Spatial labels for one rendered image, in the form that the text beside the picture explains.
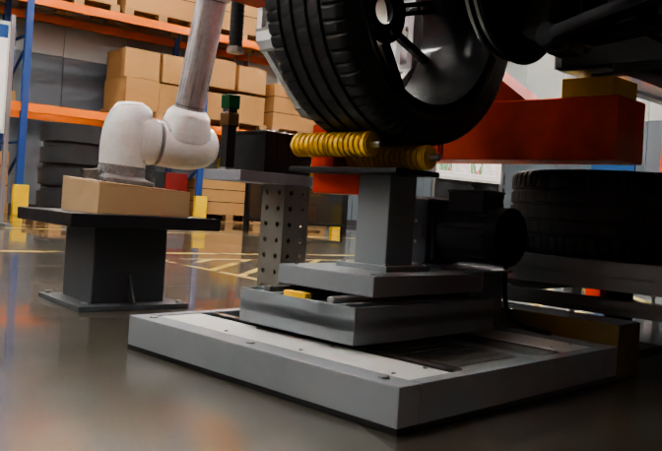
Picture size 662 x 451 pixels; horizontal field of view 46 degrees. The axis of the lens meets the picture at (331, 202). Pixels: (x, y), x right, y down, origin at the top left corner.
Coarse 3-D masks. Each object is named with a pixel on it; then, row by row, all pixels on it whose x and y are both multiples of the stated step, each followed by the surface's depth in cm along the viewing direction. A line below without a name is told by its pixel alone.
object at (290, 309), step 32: (256, 288) 183; (288, 288) 178; (256, 320) 176; (288, 320) 168; (320, 320) 161; (352, 320) 155; (384, 320) 161; (416, 320) 168; (448, 320) 177; (480, 320) 186
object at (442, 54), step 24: (384, 0) 198; (432, 0) 209; (456, 0) 204; (384, 24) 191; (432, 24) 210; (456, 24) 205; (384, 48) 196; (408, 48) 204; (432, 48) 209; (456, 48) 203; (480, 48) 198; (384, 72) 168; (432, 72) 205; (456, 72) 200; (480, 72) 194; (408, 96) 174; (432, 96) 197; (456, 96) 190
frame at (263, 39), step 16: (416, 0) 214; (416, 16) 215; (256, 32) 183; (416, 32) 215; (272, 48) 181; (400, 48) 217; (272, 64) 185; (400, 64) 217; (416, 64) 215; (304, 112) 191
